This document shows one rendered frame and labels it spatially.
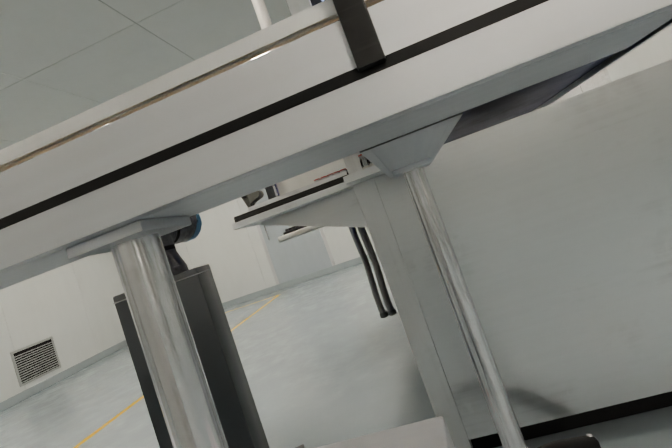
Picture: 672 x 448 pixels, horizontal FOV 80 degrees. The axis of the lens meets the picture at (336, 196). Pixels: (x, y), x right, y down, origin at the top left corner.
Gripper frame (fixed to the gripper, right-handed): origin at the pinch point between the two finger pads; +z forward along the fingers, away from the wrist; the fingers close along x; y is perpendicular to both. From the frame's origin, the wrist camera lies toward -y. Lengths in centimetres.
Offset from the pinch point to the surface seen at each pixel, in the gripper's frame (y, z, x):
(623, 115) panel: 109, 13, -13
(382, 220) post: 41.5, 17.8, -12.5
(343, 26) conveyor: 51, -1, -96
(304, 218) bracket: 17.2, 9.4, -2.5
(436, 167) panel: 61, 9, -13
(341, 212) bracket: 29.3, 11.6, -2.5
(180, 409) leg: 23, 26, -91
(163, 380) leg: 22, 23, -91
